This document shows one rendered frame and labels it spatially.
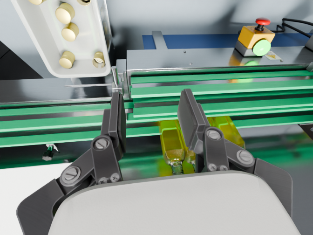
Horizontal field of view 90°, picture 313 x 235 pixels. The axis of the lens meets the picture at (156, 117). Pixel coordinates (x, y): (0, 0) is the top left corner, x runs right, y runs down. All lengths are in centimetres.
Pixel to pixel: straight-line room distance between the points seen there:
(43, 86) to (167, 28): 51
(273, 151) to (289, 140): 11
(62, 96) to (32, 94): 10
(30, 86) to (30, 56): 23
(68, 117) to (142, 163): 28
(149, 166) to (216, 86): 33
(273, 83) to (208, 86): 19
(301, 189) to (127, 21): 87
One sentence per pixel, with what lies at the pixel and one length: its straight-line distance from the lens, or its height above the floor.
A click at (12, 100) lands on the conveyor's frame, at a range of 65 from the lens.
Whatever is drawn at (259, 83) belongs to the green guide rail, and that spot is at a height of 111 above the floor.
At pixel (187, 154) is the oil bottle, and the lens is 44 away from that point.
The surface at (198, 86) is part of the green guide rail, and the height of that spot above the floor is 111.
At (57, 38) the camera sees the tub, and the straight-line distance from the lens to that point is 58.
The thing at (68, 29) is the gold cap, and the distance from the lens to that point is 51.
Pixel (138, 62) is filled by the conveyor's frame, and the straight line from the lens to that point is 49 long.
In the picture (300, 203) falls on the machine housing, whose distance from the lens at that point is 74.
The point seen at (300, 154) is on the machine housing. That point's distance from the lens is 86.
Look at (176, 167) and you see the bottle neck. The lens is 42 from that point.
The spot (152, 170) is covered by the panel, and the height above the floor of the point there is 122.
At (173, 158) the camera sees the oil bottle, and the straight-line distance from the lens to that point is 42.
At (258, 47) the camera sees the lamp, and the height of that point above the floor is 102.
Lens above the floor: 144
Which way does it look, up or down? 41 degrees down
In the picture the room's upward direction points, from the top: 171 degrees clockwise
